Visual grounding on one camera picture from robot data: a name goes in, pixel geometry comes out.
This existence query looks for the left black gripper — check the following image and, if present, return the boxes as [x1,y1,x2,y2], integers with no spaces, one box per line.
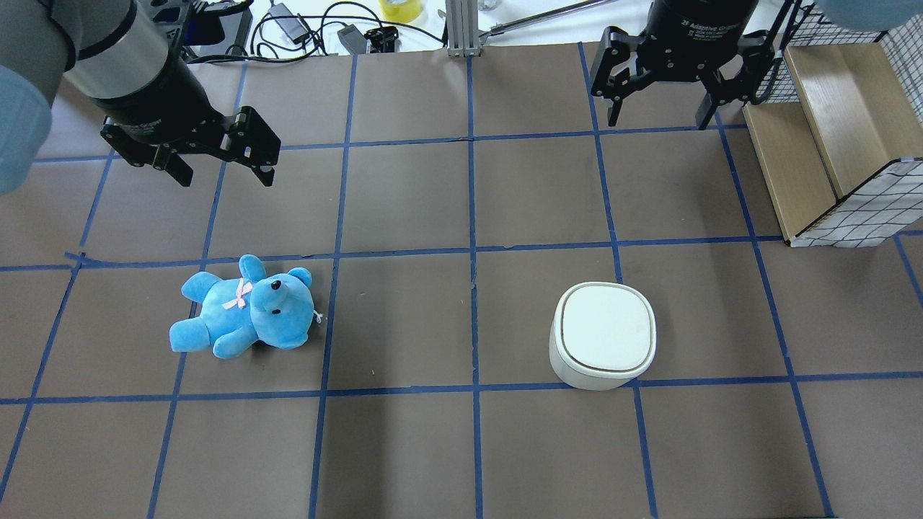
[100,56,281,187]

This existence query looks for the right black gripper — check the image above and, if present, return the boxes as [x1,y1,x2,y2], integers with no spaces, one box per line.
[590,1,775,130]

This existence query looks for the white trash can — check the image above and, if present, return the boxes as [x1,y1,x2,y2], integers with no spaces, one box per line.
[549,280,657,391]

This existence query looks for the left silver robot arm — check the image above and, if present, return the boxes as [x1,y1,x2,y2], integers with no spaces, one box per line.
[1,1,281,194]

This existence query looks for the blue teddy bear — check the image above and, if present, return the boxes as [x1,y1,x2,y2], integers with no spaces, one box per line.
[169,255,324,359]

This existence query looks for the yellow tape roll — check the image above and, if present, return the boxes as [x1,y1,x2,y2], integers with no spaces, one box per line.
[379,0,425,24]

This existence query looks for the wooden wire shelf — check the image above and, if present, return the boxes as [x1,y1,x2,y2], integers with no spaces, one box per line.
[743,1,922,249]

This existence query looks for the aluminium frame post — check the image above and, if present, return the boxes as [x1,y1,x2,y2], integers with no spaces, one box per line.
[445,0,482,57]

